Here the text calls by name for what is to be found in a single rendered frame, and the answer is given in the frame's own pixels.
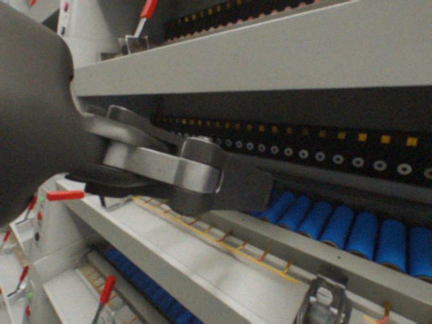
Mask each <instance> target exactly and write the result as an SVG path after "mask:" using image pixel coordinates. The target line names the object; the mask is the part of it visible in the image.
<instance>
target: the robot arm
mask: <svg viewBox="0 0 432 324"><path fill-rule="evenodd" d="M73 79H74V64H73V57H72V54H71V51H70V48H69V46H68V45H67V43H66V42H65V40H64V39H63V38H62V37H61V36H60V35H58V34H57V33H55V32H54V31H53V30H51V29H49V28H47V27H45V26H44V25H42V24H41V23H39V22H37V21H35V20H34V19H32V18H30V17H28V16H27V15H25V14H23V13H22V12H20V11H18V10H16V9H15V8H13V7H11V6H10V5H8V4H6V3H4V2H3V1H1V0H0V228H3V227H5V226H7V225H9V224H11V223H12V222H14V221H15V220H16V219H18V218H19V217H20V216H21V215H22V214H23V213H24V212H25V211H26V210H27V208H28V207H29V206H30V204H31V203H32V202H33V198H34V193H35V192H36V190H37V189H38V188H39V187H40V186H41V185H43V184H44V183H45V182H46V181H47V180H48V179H50V178H52V177H53V176H55V175H57V174H58V175H63V176H64V178H65V179H67V180H69V181H73V182H77V183H85V186H84V192H86V193H88V194H91V195H96V196H100V197H110V198H117V199H123V198H125V197H128V196H130V195H138V196H143V197H152V198H157V199H166V200H168V204H167V205H168V207H169V208H171V210H172V211H173V212H176V213H177V214H179V215H182V216H185V217H190V216H196V215H202V214H204V213H206V212H208V211H211V210H235V211H238V212H241V213H246V211H258V212H260V211H266V209H267V208H270V206H271V201H272V198H273V194H274V191H275V186H276V180H275V177H273V176H272V175H270V173H267V172H263V171H261V170H259V169H257V168H255V167H253V166H251V165H248V164H246V163H244V162H242V161H240V160H238V159H236V158H234V157H232V156H230V155H228V154H227V153H225V151H223V150H222V149H221V148H220V147H219V146H218V145H216V144H214V143H212V140H211V139H210V138H206V137H204V136H198V137H192V138H186V139H184V138H182V137H180V136H177V135H175V134H172V133H170V132H167V131H165V130H162V129H159V128H157V127H154V126H153V125H151V123H150V122H149V120H148V119H147V118H146V117H144V116H141V115H139V114H136V113H135V112H132V111H129V110H126V109H124V108H121V107H117V106H113V105H111V106H110V108H109V111H106V110H104V109H102V108H99V107H95V106H92V105H88V106H87V109H86V112H82V111H79V110H78V109H77V108H76V106H75V103H74V101H73V98H72V95H71V88H70V83H71V81H72V80H73ZM162 142H163V143H165V144H166V145H165V144H163V143H162Z"/></svg>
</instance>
